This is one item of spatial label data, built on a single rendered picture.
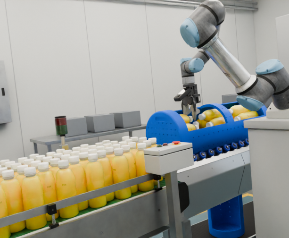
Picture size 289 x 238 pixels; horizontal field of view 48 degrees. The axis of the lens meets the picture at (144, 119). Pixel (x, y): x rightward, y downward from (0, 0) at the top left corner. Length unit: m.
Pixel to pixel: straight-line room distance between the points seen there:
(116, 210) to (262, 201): 0.79
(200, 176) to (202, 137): 0.21
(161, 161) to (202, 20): 0.62
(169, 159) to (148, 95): 4.38
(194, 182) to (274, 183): 0.40
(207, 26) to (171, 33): 4.73
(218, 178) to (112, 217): 0.80
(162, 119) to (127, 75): 3.78
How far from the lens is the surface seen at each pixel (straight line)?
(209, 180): 1.88
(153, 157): 1.34
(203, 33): 1.46
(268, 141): 1.69
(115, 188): 1.37
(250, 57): 7.67
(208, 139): 1.85
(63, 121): 1.82
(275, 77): 1.62
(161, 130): 1.77
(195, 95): 1.93
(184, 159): 1.42
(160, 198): 1.50
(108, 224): 1.35
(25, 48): 4.93
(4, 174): 1.24
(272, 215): 1.79
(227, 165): 2.01
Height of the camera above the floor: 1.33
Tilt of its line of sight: 4 degrees down
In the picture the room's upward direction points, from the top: 6 degrees counter-clockwise
